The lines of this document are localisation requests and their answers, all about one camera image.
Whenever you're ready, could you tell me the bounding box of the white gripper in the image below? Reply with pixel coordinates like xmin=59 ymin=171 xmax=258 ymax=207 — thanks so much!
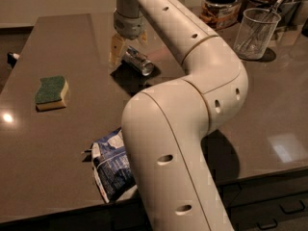
xmin=109 ymin=11 xmax=147 ymax=65

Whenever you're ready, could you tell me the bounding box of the silver redbull can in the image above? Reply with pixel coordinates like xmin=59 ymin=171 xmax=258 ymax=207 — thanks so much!
xmin=122 ymin=46 xmax=155 ymax=76

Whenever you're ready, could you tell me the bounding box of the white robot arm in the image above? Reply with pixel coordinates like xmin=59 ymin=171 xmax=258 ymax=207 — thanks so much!
xmin=114 ymin=0 xmax=248 ymax=231

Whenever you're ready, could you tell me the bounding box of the glass jar black lid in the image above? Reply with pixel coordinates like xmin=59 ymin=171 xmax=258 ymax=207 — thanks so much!
xmin=199 ymin=0 xmax=241 ymax=30

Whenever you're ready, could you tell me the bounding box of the green yellow sponge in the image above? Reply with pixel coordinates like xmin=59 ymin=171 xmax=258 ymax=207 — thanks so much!
xmin=35 ymin=75 xmax=68 ymax=112

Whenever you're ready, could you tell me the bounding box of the small black white object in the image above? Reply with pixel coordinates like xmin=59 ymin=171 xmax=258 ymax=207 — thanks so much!
xmin=7 ymin=52 xmax=20 ymax=67

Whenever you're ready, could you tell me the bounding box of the metal whisk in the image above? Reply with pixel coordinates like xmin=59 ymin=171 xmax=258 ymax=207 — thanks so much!
xmin=235 ymin=0 xmax=285 ymax=59

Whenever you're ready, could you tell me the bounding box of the clear plastic cup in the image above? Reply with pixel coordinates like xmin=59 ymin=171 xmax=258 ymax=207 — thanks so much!
xmin=233 ymin=8 xmax=281 ymax=61

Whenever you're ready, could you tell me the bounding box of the blue chip bag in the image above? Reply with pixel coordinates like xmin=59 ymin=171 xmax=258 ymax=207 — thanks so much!
xmin=83 ymin=128 xmax=136 ymax=203

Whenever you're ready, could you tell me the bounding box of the black drawer handle lower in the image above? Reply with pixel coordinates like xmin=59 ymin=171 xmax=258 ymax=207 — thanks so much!
xmin=257 ymin=218 xmax=278 ymax=231

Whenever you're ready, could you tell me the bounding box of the black drawer handle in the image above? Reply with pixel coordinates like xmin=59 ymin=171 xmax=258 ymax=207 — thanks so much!
xmin=280 ymin=200 xmax=306 ymax=215
xmin=257 ymin=218 xmax=278 ymax=231

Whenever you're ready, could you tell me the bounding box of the black drawer handle right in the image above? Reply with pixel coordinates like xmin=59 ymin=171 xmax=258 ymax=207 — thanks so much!
xmin=280 ymin=200 xmax=306 ymax=215

